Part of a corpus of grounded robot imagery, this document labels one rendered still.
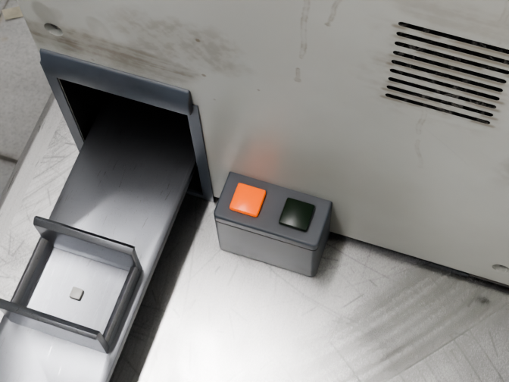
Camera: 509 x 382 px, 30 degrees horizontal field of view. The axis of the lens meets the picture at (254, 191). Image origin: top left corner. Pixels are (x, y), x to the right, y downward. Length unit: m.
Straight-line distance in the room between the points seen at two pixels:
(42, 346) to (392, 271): 0.20
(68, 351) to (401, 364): 0.18
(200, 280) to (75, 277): 0.08
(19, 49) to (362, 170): 1.31
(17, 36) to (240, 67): 1.34
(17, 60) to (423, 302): 1.26
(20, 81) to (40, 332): 1.20
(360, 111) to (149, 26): 0.10
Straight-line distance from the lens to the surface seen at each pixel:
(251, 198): 0.51
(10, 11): 1.78
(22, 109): 1.67
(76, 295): 0.52
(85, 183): 0.55
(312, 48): 0.39
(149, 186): 0.54
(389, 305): 0.55
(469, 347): 0.55
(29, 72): 1.71
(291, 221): 0.51
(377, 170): 0.47
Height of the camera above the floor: 1.40
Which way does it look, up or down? 65 degrees down
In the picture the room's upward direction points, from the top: 4 degrees counter-clockwise
